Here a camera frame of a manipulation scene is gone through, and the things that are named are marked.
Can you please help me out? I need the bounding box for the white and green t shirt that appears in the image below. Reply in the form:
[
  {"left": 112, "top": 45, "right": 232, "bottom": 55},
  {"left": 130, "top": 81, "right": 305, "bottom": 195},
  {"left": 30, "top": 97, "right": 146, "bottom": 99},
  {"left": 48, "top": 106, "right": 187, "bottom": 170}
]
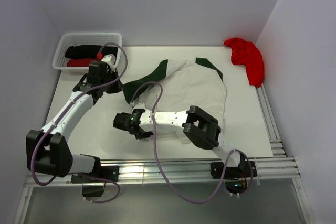
[{"left": 123, "top": 58, "right": 226, "bottom": 129}]

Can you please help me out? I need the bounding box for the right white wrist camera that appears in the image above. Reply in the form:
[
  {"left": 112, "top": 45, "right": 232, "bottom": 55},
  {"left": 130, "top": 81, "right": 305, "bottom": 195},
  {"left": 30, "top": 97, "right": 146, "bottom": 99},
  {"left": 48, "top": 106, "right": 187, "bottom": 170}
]
[{"left": 130, "top": 101, "right": 146, "bottom": 110}]

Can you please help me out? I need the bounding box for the white plastic basket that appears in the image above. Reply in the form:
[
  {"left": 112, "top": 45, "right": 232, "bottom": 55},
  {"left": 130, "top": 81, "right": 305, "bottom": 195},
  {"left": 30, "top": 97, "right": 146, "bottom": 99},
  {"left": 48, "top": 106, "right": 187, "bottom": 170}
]
[{"left": 52, "top": 33, "right": 122, "bottom": 75}]

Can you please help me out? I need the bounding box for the rolled red t shirt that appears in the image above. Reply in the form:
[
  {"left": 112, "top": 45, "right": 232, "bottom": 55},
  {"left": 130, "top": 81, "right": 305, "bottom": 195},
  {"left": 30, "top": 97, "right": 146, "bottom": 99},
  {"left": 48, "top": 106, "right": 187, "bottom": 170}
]
[{"left": 67, "top": 58, "right": 92, "bottom": 68}]

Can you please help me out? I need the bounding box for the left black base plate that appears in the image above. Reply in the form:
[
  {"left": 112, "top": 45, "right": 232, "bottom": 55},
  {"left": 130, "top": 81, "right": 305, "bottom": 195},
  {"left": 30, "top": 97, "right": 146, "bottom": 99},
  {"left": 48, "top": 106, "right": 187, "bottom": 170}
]
[{"left": 71, "top": 166, "right": 119, "bottom": 184}]

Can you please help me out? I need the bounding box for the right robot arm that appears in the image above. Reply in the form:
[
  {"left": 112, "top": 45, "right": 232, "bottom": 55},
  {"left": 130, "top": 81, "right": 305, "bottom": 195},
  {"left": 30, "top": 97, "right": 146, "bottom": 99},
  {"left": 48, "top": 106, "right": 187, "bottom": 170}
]
[{"left": 113, "top": 104, "right": 246, "bottom": 177}]

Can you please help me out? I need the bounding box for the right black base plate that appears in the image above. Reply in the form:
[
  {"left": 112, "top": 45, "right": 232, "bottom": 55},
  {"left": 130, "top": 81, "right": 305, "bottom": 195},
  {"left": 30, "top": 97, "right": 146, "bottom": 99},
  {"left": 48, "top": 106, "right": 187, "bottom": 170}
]
[{"left": 210, "top": 160, "right": 258, "bottom": 180}]

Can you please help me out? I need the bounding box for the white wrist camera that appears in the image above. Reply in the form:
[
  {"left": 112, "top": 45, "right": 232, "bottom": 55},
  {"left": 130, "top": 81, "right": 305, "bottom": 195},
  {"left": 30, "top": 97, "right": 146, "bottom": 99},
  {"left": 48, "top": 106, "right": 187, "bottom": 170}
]
[
  {"left": 130, "top": 101, "right": 146, "bottom": 110},
  {"left": 97, "top": 53, "right": 117, "bottom": 69}
]

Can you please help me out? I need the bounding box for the crumpled red t shirt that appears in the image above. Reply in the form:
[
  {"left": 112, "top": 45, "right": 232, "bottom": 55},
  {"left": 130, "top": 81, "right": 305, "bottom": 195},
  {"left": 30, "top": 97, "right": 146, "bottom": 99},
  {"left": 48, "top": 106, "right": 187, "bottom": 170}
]
[{"left": 223, "top": 38, "right": 265, "bottom": 88}]

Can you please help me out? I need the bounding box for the aluminium frame rail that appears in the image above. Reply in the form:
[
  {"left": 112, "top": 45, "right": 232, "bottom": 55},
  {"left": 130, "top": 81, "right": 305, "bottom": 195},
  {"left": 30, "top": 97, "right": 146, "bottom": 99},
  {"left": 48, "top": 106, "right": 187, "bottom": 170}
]
[{"left": 13, "top": 84, "right": 316, "bottom": 224}]

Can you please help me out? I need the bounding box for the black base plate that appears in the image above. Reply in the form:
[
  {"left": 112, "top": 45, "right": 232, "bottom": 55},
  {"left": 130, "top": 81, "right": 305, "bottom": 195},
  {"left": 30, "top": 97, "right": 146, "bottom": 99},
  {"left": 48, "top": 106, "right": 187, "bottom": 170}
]
[
  {"left": 71, "top": 166, "right": 119, "bottom": 184},
  {"left": 210, "top": 160, "right": 258, "bottom": 180}
]

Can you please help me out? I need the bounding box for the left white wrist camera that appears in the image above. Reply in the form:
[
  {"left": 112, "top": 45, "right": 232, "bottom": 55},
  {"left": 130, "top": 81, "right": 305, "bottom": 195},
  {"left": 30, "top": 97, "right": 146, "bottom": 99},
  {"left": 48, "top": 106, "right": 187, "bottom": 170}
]
[{"left": 97, "top": 53, "right": 117, "bottom": 69}]

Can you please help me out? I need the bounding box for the rolled black t shirt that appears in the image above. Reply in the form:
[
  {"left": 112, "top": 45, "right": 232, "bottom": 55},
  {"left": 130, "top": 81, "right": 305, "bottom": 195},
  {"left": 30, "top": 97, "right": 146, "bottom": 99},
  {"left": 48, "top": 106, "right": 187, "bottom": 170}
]
[{"left": 65, "top": 45, "right": 118, "bottom": 59}]

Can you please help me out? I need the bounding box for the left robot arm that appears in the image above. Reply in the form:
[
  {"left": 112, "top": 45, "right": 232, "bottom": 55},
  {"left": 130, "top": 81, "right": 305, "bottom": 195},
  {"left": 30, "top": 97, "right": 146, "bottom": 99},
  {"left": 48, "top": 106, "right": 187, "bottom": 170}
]
[{"left": 26, "top": 61, "right": 122, "bottom": 182}]

